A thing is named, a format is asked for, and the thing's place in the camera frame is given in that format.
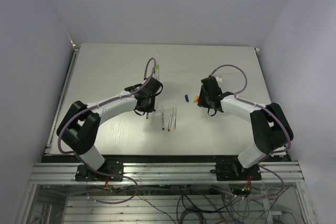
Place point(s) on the light green end pen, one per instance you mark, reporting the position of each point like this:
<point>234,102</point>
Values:
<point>157,74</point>

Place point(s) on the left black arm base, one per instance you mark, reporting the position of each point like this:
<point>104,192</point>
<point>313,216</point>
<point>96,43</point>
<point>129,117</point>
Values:
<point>109,171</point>

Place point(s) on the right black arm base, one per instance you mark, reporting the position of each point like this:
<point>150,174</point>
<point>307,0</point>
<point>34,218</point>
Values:
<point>233,171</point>

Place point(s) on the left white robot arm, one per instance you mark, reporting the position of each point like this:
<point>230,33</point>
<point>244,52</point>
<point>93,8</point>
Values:
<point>79,127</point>

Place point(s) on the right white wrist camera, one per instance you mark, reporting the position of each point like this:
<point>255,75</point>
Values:
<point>218,78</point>

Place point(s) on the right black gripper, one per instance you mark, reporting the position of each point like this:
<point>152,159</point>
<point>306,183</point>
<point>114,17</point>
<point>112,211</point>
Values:
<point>201,102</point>

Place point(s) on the blue end white pen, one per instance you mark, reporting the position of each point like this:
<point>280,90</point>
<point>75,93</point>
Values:
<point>162,118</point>

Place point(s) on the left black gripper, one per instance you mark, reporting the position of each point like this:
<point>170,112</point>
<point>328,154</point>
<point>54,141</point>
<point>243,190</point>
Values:
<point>150,108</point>

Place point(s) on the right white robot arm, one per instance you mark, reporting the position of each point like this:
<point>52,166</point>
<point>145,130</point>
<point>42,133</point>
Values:
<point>270,127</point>

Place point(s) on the red end white pen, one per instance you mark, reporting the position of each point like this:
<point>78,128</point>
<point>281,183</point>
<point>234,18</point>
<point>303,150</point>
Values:
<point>171,120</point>

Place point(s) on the aluminium rail frame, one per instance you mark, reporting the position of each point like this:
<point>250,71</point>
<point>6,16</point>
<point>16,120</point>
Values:
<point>163,174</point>

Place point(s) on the yellow end white pen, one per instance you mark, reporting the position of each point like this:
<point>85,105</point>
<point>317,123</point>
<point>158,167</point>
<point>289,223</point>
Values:
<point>174,117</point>

